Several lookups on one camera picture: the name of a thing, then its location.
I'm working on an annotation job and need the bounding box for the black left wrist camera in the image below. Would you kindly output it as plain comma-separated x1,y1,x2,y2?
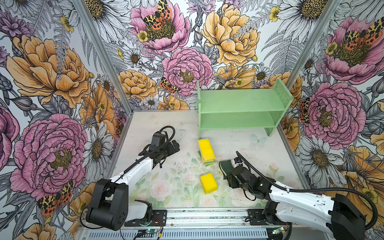
149,132,167,151

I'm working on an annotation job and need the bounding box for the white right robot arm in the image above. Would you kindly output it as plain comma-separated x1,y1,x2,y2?
219,161,366,240

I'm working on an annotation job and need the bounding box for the yellow sponge lying alone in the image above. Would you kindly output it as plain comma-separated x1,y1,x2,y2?
200,173,218,194

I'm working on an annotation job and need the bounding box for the yellow sponge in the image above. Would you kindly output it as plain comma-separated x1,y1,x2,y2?
198,139,216,163

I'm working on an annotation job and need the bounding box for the aluminium rail frame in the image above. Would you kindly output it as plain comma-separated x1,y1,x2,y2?
74,206,331,240

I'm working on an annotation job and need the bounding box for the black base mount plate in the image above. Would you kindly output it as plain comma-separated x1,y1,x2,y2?
124,210,168,227
245,209,287,226

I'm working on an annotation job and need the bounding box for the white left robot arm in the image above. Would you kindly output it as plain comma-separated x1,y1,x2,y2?
85,140,180,231

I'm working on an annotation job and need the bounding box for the green-yellow sponge in stack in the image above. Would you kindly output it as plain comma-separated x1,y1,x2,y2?
198,151,215,167

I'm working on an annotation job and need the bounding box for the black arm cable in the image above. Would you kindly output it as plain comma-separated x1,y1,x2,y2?
235,151,379,231
79,125,176,230

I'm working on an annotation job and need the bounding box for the green metal shelf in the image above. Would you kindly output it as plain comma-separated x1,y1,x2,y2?
197,79,294,137

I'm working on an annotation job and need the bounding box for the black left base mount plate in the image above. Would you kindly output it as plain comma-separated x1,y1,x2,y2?
124,210,168,227

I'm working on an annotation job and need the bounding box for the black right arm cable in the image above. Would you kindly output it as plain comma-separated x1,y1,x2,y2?
235,151,379,231

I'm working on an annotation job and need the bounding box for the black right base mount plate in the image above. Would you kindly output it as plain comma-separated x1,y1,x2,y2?
245,209,287,226

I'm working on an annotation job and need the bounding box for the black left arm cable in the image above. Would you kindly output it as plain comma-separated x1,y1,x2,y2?
79,125,176,230

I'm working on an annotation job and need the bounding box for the dark green scouring sponge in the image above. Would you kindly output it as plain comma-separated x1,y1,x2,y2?
219,160,237,180

